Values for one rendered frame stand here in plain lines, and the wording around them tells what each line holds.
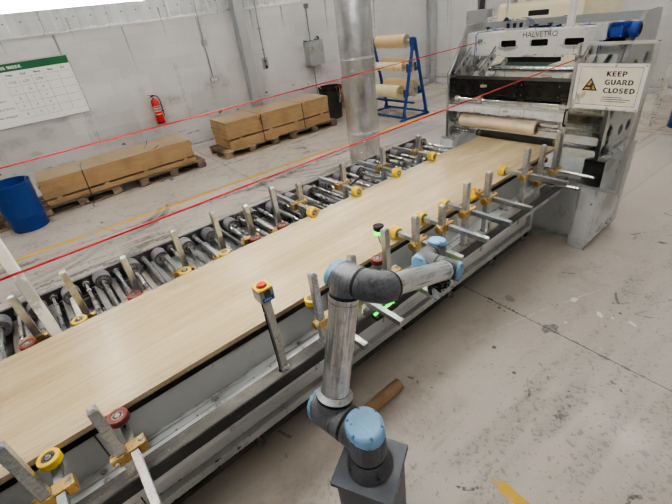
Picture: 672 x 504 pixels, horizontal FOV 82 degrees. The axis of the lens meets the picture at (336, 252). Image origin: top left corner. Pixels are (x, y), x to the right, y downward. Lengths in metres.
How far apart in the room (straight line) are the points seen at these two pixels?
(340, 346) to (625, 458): 1.80
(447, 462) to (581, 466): 0.69
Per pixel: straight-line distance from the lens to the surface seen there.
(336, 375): 1.56
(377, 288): 1.31
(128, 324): 2.40
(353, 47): 5.79
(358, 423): 1.60
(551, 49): 4.27
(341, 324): 1.44
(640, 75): 3.74
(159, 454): 1.99
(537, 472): 2.59
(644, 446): 2.88
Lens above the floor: 2.19
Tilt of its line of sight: 32 degrees down
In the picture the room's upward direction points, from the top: 8 degrees counter-clockwise
